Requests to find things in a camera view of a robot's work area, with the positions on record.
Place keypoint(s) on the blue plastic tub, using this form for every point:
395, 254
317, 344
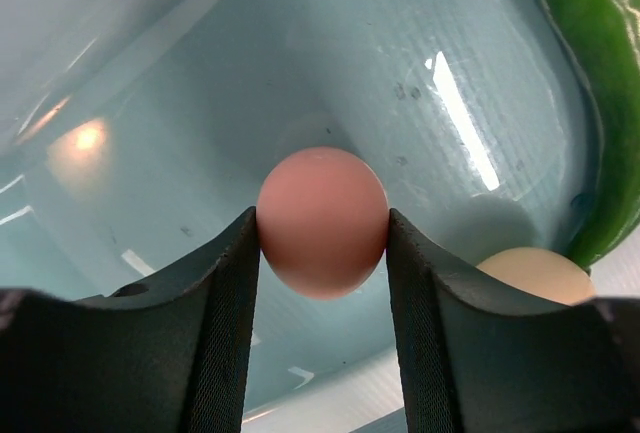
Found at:
135, 131

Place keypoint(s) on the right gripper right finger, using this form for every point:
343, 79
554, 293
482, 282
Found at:
477, 355

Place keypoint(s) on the white egg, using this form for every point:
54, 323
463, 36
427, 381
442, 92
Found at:
542, 273

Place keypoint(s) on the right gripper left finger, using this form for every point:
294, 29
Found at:
166, 353

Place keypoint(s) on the green cucumber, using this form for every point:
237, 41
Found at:
602, 40

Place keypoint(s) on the brown egg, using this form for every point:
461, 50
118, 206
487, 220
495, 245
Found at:
323, 217

